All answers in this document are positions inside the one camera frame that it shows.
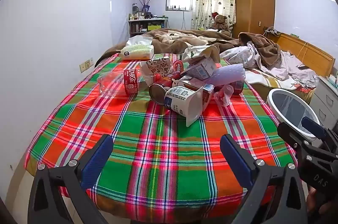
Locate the window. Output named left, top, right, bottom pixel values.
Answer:
left=165, top=0, right=193, bottom=12

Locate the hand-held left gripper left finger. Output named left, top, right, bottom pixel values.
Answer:
left=28, top=134, right=114, bottom=224

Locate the grey nightstand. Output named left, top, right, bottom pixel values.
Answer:
left=308, top=76, right=338, bottom=129

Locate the brown teddy bear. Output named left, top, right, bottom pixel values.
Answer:
left=210, top=12, right=231, bottom=31

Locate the wooden headboard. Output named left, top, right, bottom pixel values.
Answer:
left=267, top=32, right=336, bottom=76

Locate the white quilt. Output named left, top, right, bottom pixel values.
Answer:
left=219, top=42, right=320, bottom=82

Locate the plaid cloth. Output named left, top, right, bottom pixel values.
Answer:
left=24, top=52, right=297, bottom=222

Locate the white trash bin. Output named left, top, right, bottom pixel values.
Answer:
left=266, top=88, right=321, bottom=138

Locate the pink drink carton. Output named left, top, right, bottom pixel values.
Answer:
left=180, top=75, right=215, bottom=104

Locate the clear bottle with red label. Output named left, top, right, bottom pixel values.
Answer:
left=97, top=68, right=148, bottom=96

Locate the green tissue pack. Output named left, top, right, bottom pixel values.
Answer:
left=120, top=36, right=155, bottom=61

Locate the crumpled clear plastic cup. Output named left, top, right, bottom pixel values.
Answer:
left=213, top=84, right=235, bottom=107

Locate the wall socket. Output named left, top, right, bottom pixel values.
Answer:
left=80, top=59, right=93, bottom=72

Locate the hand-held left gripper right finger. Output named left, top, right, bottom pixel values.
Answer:
left=220, top=134, right=308, bottom=224

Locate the purple milk carton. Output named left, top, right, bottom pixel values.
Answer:
left=182, top=57, right=222, bottom=80

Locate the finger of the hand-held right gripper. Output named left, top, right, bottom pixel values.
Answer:
left=277, top=122, right=311, bottom=154
left=302, top=117, right=338, bottom=154

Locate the patterned bed sheet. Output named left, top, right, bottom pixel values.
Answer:
left=245, top=68, right=316, bottom=103

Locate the cluttered shelf unit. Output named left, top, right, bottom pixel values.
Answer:
left=128, top=16, right=168, bottom=38

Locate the brown blanket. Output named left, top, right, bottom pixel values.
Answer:
left=94, top=28, right=282, bottom=68

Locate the person's right hand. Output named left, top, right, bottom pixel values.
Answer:
left=306, top=184, right=338, bottom=224

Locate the white foam net sleeve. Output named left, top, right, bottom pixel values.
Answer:
left=203, top=63, right=246, bottom=87

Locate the crumpled paper wrapper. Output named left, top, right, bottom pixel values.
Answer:
left=140, top=56, right=175, bottom=82

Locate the white printed paper bag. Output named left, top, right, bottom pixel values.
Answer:
left=182, top=45, right=221, bottom=64

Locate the wooden wardrobe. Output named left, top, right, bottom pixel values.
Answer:
left=234, top=0, right=275, bottom=36

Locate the small red container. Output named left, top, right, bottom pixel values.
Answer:
left=172, top=60, right=185, bottom=74

